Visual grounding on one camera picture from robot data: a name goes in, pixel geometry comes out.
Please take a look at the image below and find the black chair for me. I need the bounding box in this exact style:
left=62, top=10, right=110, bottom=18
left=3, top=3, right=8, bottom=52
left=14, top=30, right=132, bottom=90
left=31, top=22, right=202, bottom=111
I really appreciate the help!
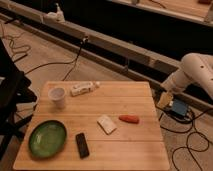
left=0, top=39, right=37, bottom=160

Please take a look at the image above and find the black tangled cable left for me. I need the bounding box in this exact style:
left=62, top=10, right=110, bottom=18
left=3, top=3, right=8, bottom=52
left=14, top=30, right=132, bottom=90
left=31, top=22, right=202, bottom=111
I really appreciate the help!
left=1, top=21, right=32, bottom=64

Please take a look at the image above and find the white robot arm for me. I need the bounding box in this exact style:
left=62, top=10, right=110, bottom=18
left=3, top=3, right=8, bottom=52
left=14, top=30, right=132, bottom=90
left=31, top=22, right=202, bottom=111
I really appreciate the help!
left=157, top=53, right=213, bottom=108

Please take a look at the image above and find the green plate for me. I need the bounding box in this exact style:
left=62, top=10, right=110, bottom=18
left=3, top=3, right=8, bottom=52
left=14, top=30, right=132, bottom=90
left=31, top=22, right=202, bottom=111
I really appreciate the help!
left=28, top=120, right=67, bottom=159

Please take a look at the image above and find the long metal rail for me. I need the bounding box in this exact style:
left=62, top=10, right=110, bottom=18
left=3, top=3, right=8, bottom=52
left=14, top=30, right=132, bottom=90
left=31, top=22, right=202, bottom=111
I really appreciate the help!
left=0, top=0, right=213, bottom=116

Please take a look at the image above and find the orange carrot toy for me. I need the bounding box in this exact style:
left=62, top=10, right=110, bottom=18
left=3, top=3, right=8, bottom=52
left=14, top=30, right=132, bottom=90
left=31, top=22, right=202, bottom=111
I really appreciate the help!
left=119, top=115, right=140, bottom=124

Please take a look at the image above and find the black remote control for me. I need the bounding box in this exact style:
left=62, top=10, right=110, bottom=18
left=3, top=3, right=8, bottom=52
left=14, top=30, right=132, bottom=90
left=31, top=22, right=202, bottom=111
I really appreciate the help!
left=75, top=133, right=90, bottom=158

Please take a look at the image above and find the wooden table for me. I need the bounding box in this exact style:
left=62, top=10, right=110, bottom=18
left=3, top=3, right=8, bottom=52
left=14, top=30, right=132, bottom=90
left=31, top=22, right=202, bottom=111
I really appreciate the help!
left=13, top=81, right=170, bottom=171

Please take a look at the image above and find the black cable bundle right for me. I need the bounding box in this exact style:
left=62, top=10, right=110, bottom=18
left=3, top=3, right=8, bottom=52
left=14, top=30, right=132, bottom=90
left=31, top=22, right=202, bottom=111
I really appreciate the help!
left=156, top=106, right=213, bottom=171

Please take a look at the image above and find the white sponge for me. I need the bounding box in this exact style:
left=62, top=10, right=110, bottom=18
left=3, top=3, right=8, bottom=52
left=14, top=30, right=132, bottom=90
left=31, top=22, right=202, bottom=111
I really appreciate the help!
left=97, top=115, right=117, bottom=135

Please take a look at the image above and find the blue power box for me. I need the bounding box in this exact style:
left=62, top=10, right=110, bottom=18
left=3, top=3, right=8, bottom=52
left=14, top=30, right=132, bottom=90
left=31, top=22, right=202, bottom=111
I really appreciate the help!
left=171, top=99, right=188, bottom=117

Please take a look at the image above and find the black floor cable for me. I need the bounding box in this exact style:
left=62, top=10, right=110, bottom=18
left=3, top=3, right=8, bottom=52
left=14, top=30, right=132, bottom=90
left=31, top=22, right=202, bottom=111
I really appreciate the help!
left=24, top=36, right=89, bottom=82

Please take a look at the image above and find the white object on rail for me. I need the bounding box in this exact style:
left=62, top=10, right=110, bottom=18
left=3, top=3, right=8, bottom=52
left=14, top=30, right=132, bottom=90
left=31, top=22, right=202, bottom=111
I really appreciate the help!
left=46, top=3, right=65, bottom=22

